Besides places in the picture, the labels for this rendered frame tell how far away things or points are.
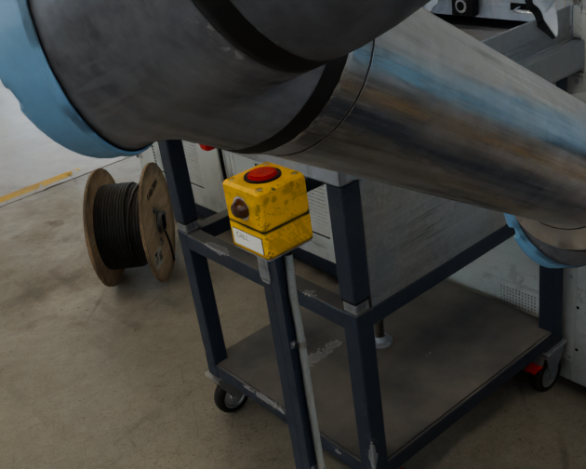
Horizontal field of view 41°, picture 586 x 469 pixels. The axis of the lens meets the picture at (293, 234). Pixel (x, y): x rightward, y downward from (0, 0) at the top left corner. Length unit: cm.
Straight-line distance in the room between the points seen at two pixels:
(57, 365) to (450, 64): 209
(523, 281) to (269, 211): 112
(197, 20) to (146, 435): 183
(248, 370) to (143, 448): 34
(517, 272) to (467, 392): 39
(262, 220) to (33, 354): 163
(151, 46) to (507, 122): 28
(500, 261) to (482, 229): 46
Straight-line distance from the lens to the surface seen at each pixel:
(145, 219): 252
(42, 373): 244
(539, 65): 159
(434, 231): 148
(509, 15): 184
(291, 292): 110
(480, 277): 211
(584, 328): 199
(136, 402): 220
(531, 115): 56
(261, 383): 186
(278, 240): 103
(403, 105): 43
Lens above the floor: 129
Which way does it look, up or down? 27 degrees down
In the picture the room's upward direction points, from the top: 9 degrees counter-clockwise
